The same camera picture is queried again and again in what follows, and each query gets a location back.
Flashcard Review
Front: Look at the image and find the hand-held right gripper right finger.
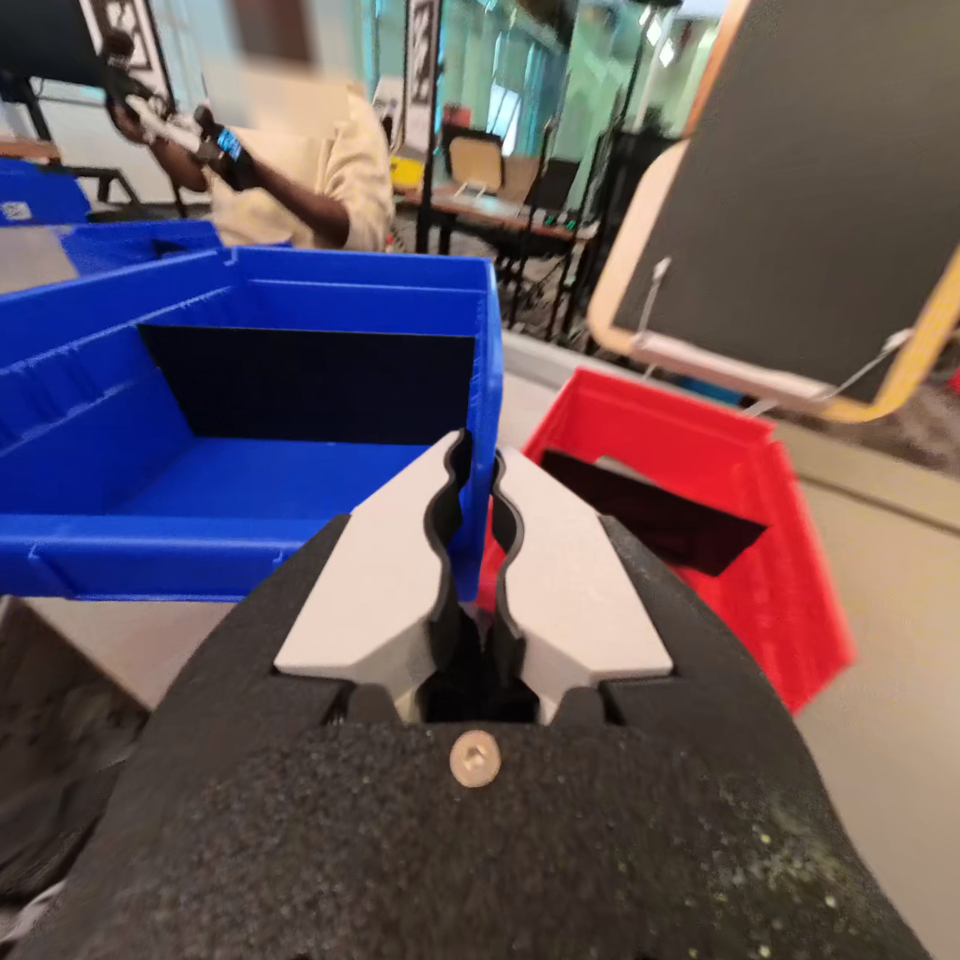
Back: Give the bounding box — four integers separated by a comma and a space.
483, 446, 675, 726

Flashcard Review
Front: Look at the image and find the red plastic bin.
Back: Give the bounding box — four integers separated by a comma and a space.
480, 367, 858, 717

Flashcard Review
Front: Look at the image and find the black-white marker tag board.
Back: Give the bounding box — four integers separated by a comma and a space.
77, 0, 179, 115

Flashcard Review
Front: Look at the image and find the blue plastic bin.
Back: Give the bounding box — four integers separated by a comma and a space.
0, 246, 504, 603
58, 217, 295, 279

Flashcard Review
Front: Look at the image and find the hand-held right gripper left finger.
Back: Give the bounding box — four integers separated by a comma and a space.
273, 429, 481, 725

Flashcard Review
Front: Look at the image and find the black monitor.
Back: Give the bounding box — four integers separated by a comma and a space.
0, 0, 108, 87

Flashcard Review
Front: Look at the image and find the blue bin with white label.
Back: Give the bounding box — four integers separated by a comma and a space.
0, 156, 93, 226

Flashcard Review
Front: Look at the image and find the black bin divider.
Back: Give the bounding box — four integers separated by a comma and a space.
538, 447, 768, 579
137, 323, 478, 445

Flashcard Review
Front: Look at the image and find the wood-framed black board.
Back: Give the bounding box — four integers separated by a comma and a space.
587, 0, 960, 426

